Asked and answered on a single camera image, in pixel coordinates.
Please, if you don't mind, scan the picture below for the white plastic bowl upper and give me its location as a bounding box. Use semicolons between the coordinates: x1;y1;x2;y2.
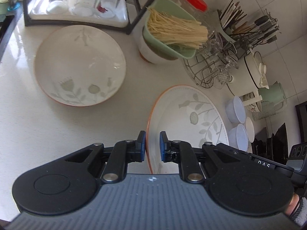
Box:
225;96;246;124

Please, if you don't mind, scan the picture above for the black metal rack frame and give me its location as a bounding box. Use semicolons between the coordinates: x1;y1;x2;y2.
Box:
18;0;171;35

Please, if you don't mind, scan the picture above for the white ceramic cup orange base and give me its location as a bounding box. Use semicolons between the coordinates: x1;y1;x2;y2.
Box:
138;30;178;64

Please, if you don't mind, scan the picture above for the green chopstick holder basket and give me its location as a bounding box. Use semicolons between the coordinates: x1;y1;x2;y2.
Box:
143;0;209;59

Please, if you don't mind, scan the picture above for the round wire glass rack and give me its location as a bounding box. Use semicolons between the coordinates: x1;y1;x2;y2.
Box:
183;40;239;89

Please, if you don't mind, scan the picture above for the wire cutlery drainer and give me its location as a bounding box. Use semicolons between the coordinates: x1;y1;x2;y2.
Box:
217;0;280;59

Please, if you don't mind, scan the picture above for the white enamel pot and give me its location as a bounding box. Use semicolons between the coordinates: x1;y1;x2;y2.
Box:
227;50;269;97

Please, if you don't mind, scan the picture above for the green kettle jug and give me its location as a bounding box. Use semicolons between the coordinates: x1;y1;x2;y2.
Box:
259;81;287;115

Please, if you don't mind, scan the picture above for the clear drinking glass middle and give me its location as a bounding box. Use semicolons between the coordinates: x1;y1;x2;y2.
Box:
71;0;97;17

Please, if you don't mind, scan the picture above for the person's right hand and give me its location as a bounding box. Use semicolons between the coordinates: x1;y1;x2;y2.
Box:
285;194;307;226

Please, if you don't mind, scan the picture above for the floral bowl plate orange rim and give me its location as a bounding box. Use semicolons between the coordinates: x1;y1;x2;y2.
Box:
33;25;126;107

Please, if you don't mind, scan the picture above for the bundle of bamboo chopsticks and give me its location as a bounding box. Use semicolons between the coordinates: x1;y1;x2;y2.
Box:
147;8;209;49

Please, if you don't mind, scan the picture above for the white plastic bowl lower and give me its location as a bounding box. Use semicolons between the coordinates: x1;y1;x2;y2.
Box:
228;124;248;152

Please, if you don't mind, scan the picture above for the floral white mug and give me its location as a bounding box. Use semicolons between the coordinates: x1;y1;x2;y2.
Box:
243;92;262;113

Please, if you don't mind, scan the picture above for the clear drinking glass right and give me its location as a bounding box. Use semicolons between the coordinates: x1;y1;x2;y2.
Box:
95;0;120;20

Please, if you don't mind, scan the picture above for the white tray with glasses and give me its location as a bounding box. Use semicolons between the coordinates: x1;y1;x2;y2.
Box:
29;0;129;28

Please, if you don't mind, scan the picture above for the clear jar red lid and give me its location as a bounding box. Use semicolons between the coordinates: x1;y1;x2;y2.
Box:
178;0;218;31

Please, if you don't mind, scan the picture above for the white plastic bowl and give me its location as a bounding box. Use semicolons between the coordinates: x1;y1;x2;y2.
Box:
228;124;248;152
225;96;246;124

